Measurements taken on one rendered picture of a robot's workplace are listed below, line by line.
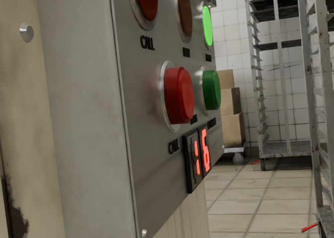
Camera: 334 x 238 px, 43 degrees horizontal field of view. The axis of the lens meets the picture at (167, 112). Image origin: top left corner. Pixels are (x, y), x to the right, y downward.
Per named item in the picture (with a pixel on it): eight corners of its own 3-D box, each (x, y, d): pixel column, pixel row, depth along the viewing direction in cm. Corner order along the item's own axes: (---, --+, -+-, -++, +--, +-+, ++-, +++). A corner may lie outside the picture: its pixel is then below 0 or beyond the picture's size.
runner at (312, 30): (336, 13, 135) (335, 4, 134) (326, 15, 135) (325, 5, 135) (313, 34, 197) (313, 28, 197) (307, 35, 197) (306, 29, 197)
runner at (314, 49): (338, 42, 135) (337, 33, 135) (329, 43, 136) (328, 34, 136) (315, 53, 197) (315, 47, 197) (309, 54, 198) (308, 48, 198)
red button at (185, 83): (154, 128, 22) (147, 69, 21) (169, 122, 24) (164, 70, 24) (184, 125, 21) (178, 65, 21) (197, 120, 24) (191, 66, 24)
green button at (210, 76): (195, 113, 31) (190, 71, 31) (203, 110, 34) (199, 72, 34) (216, 111, 31) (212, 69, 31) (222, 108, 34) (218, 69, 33)
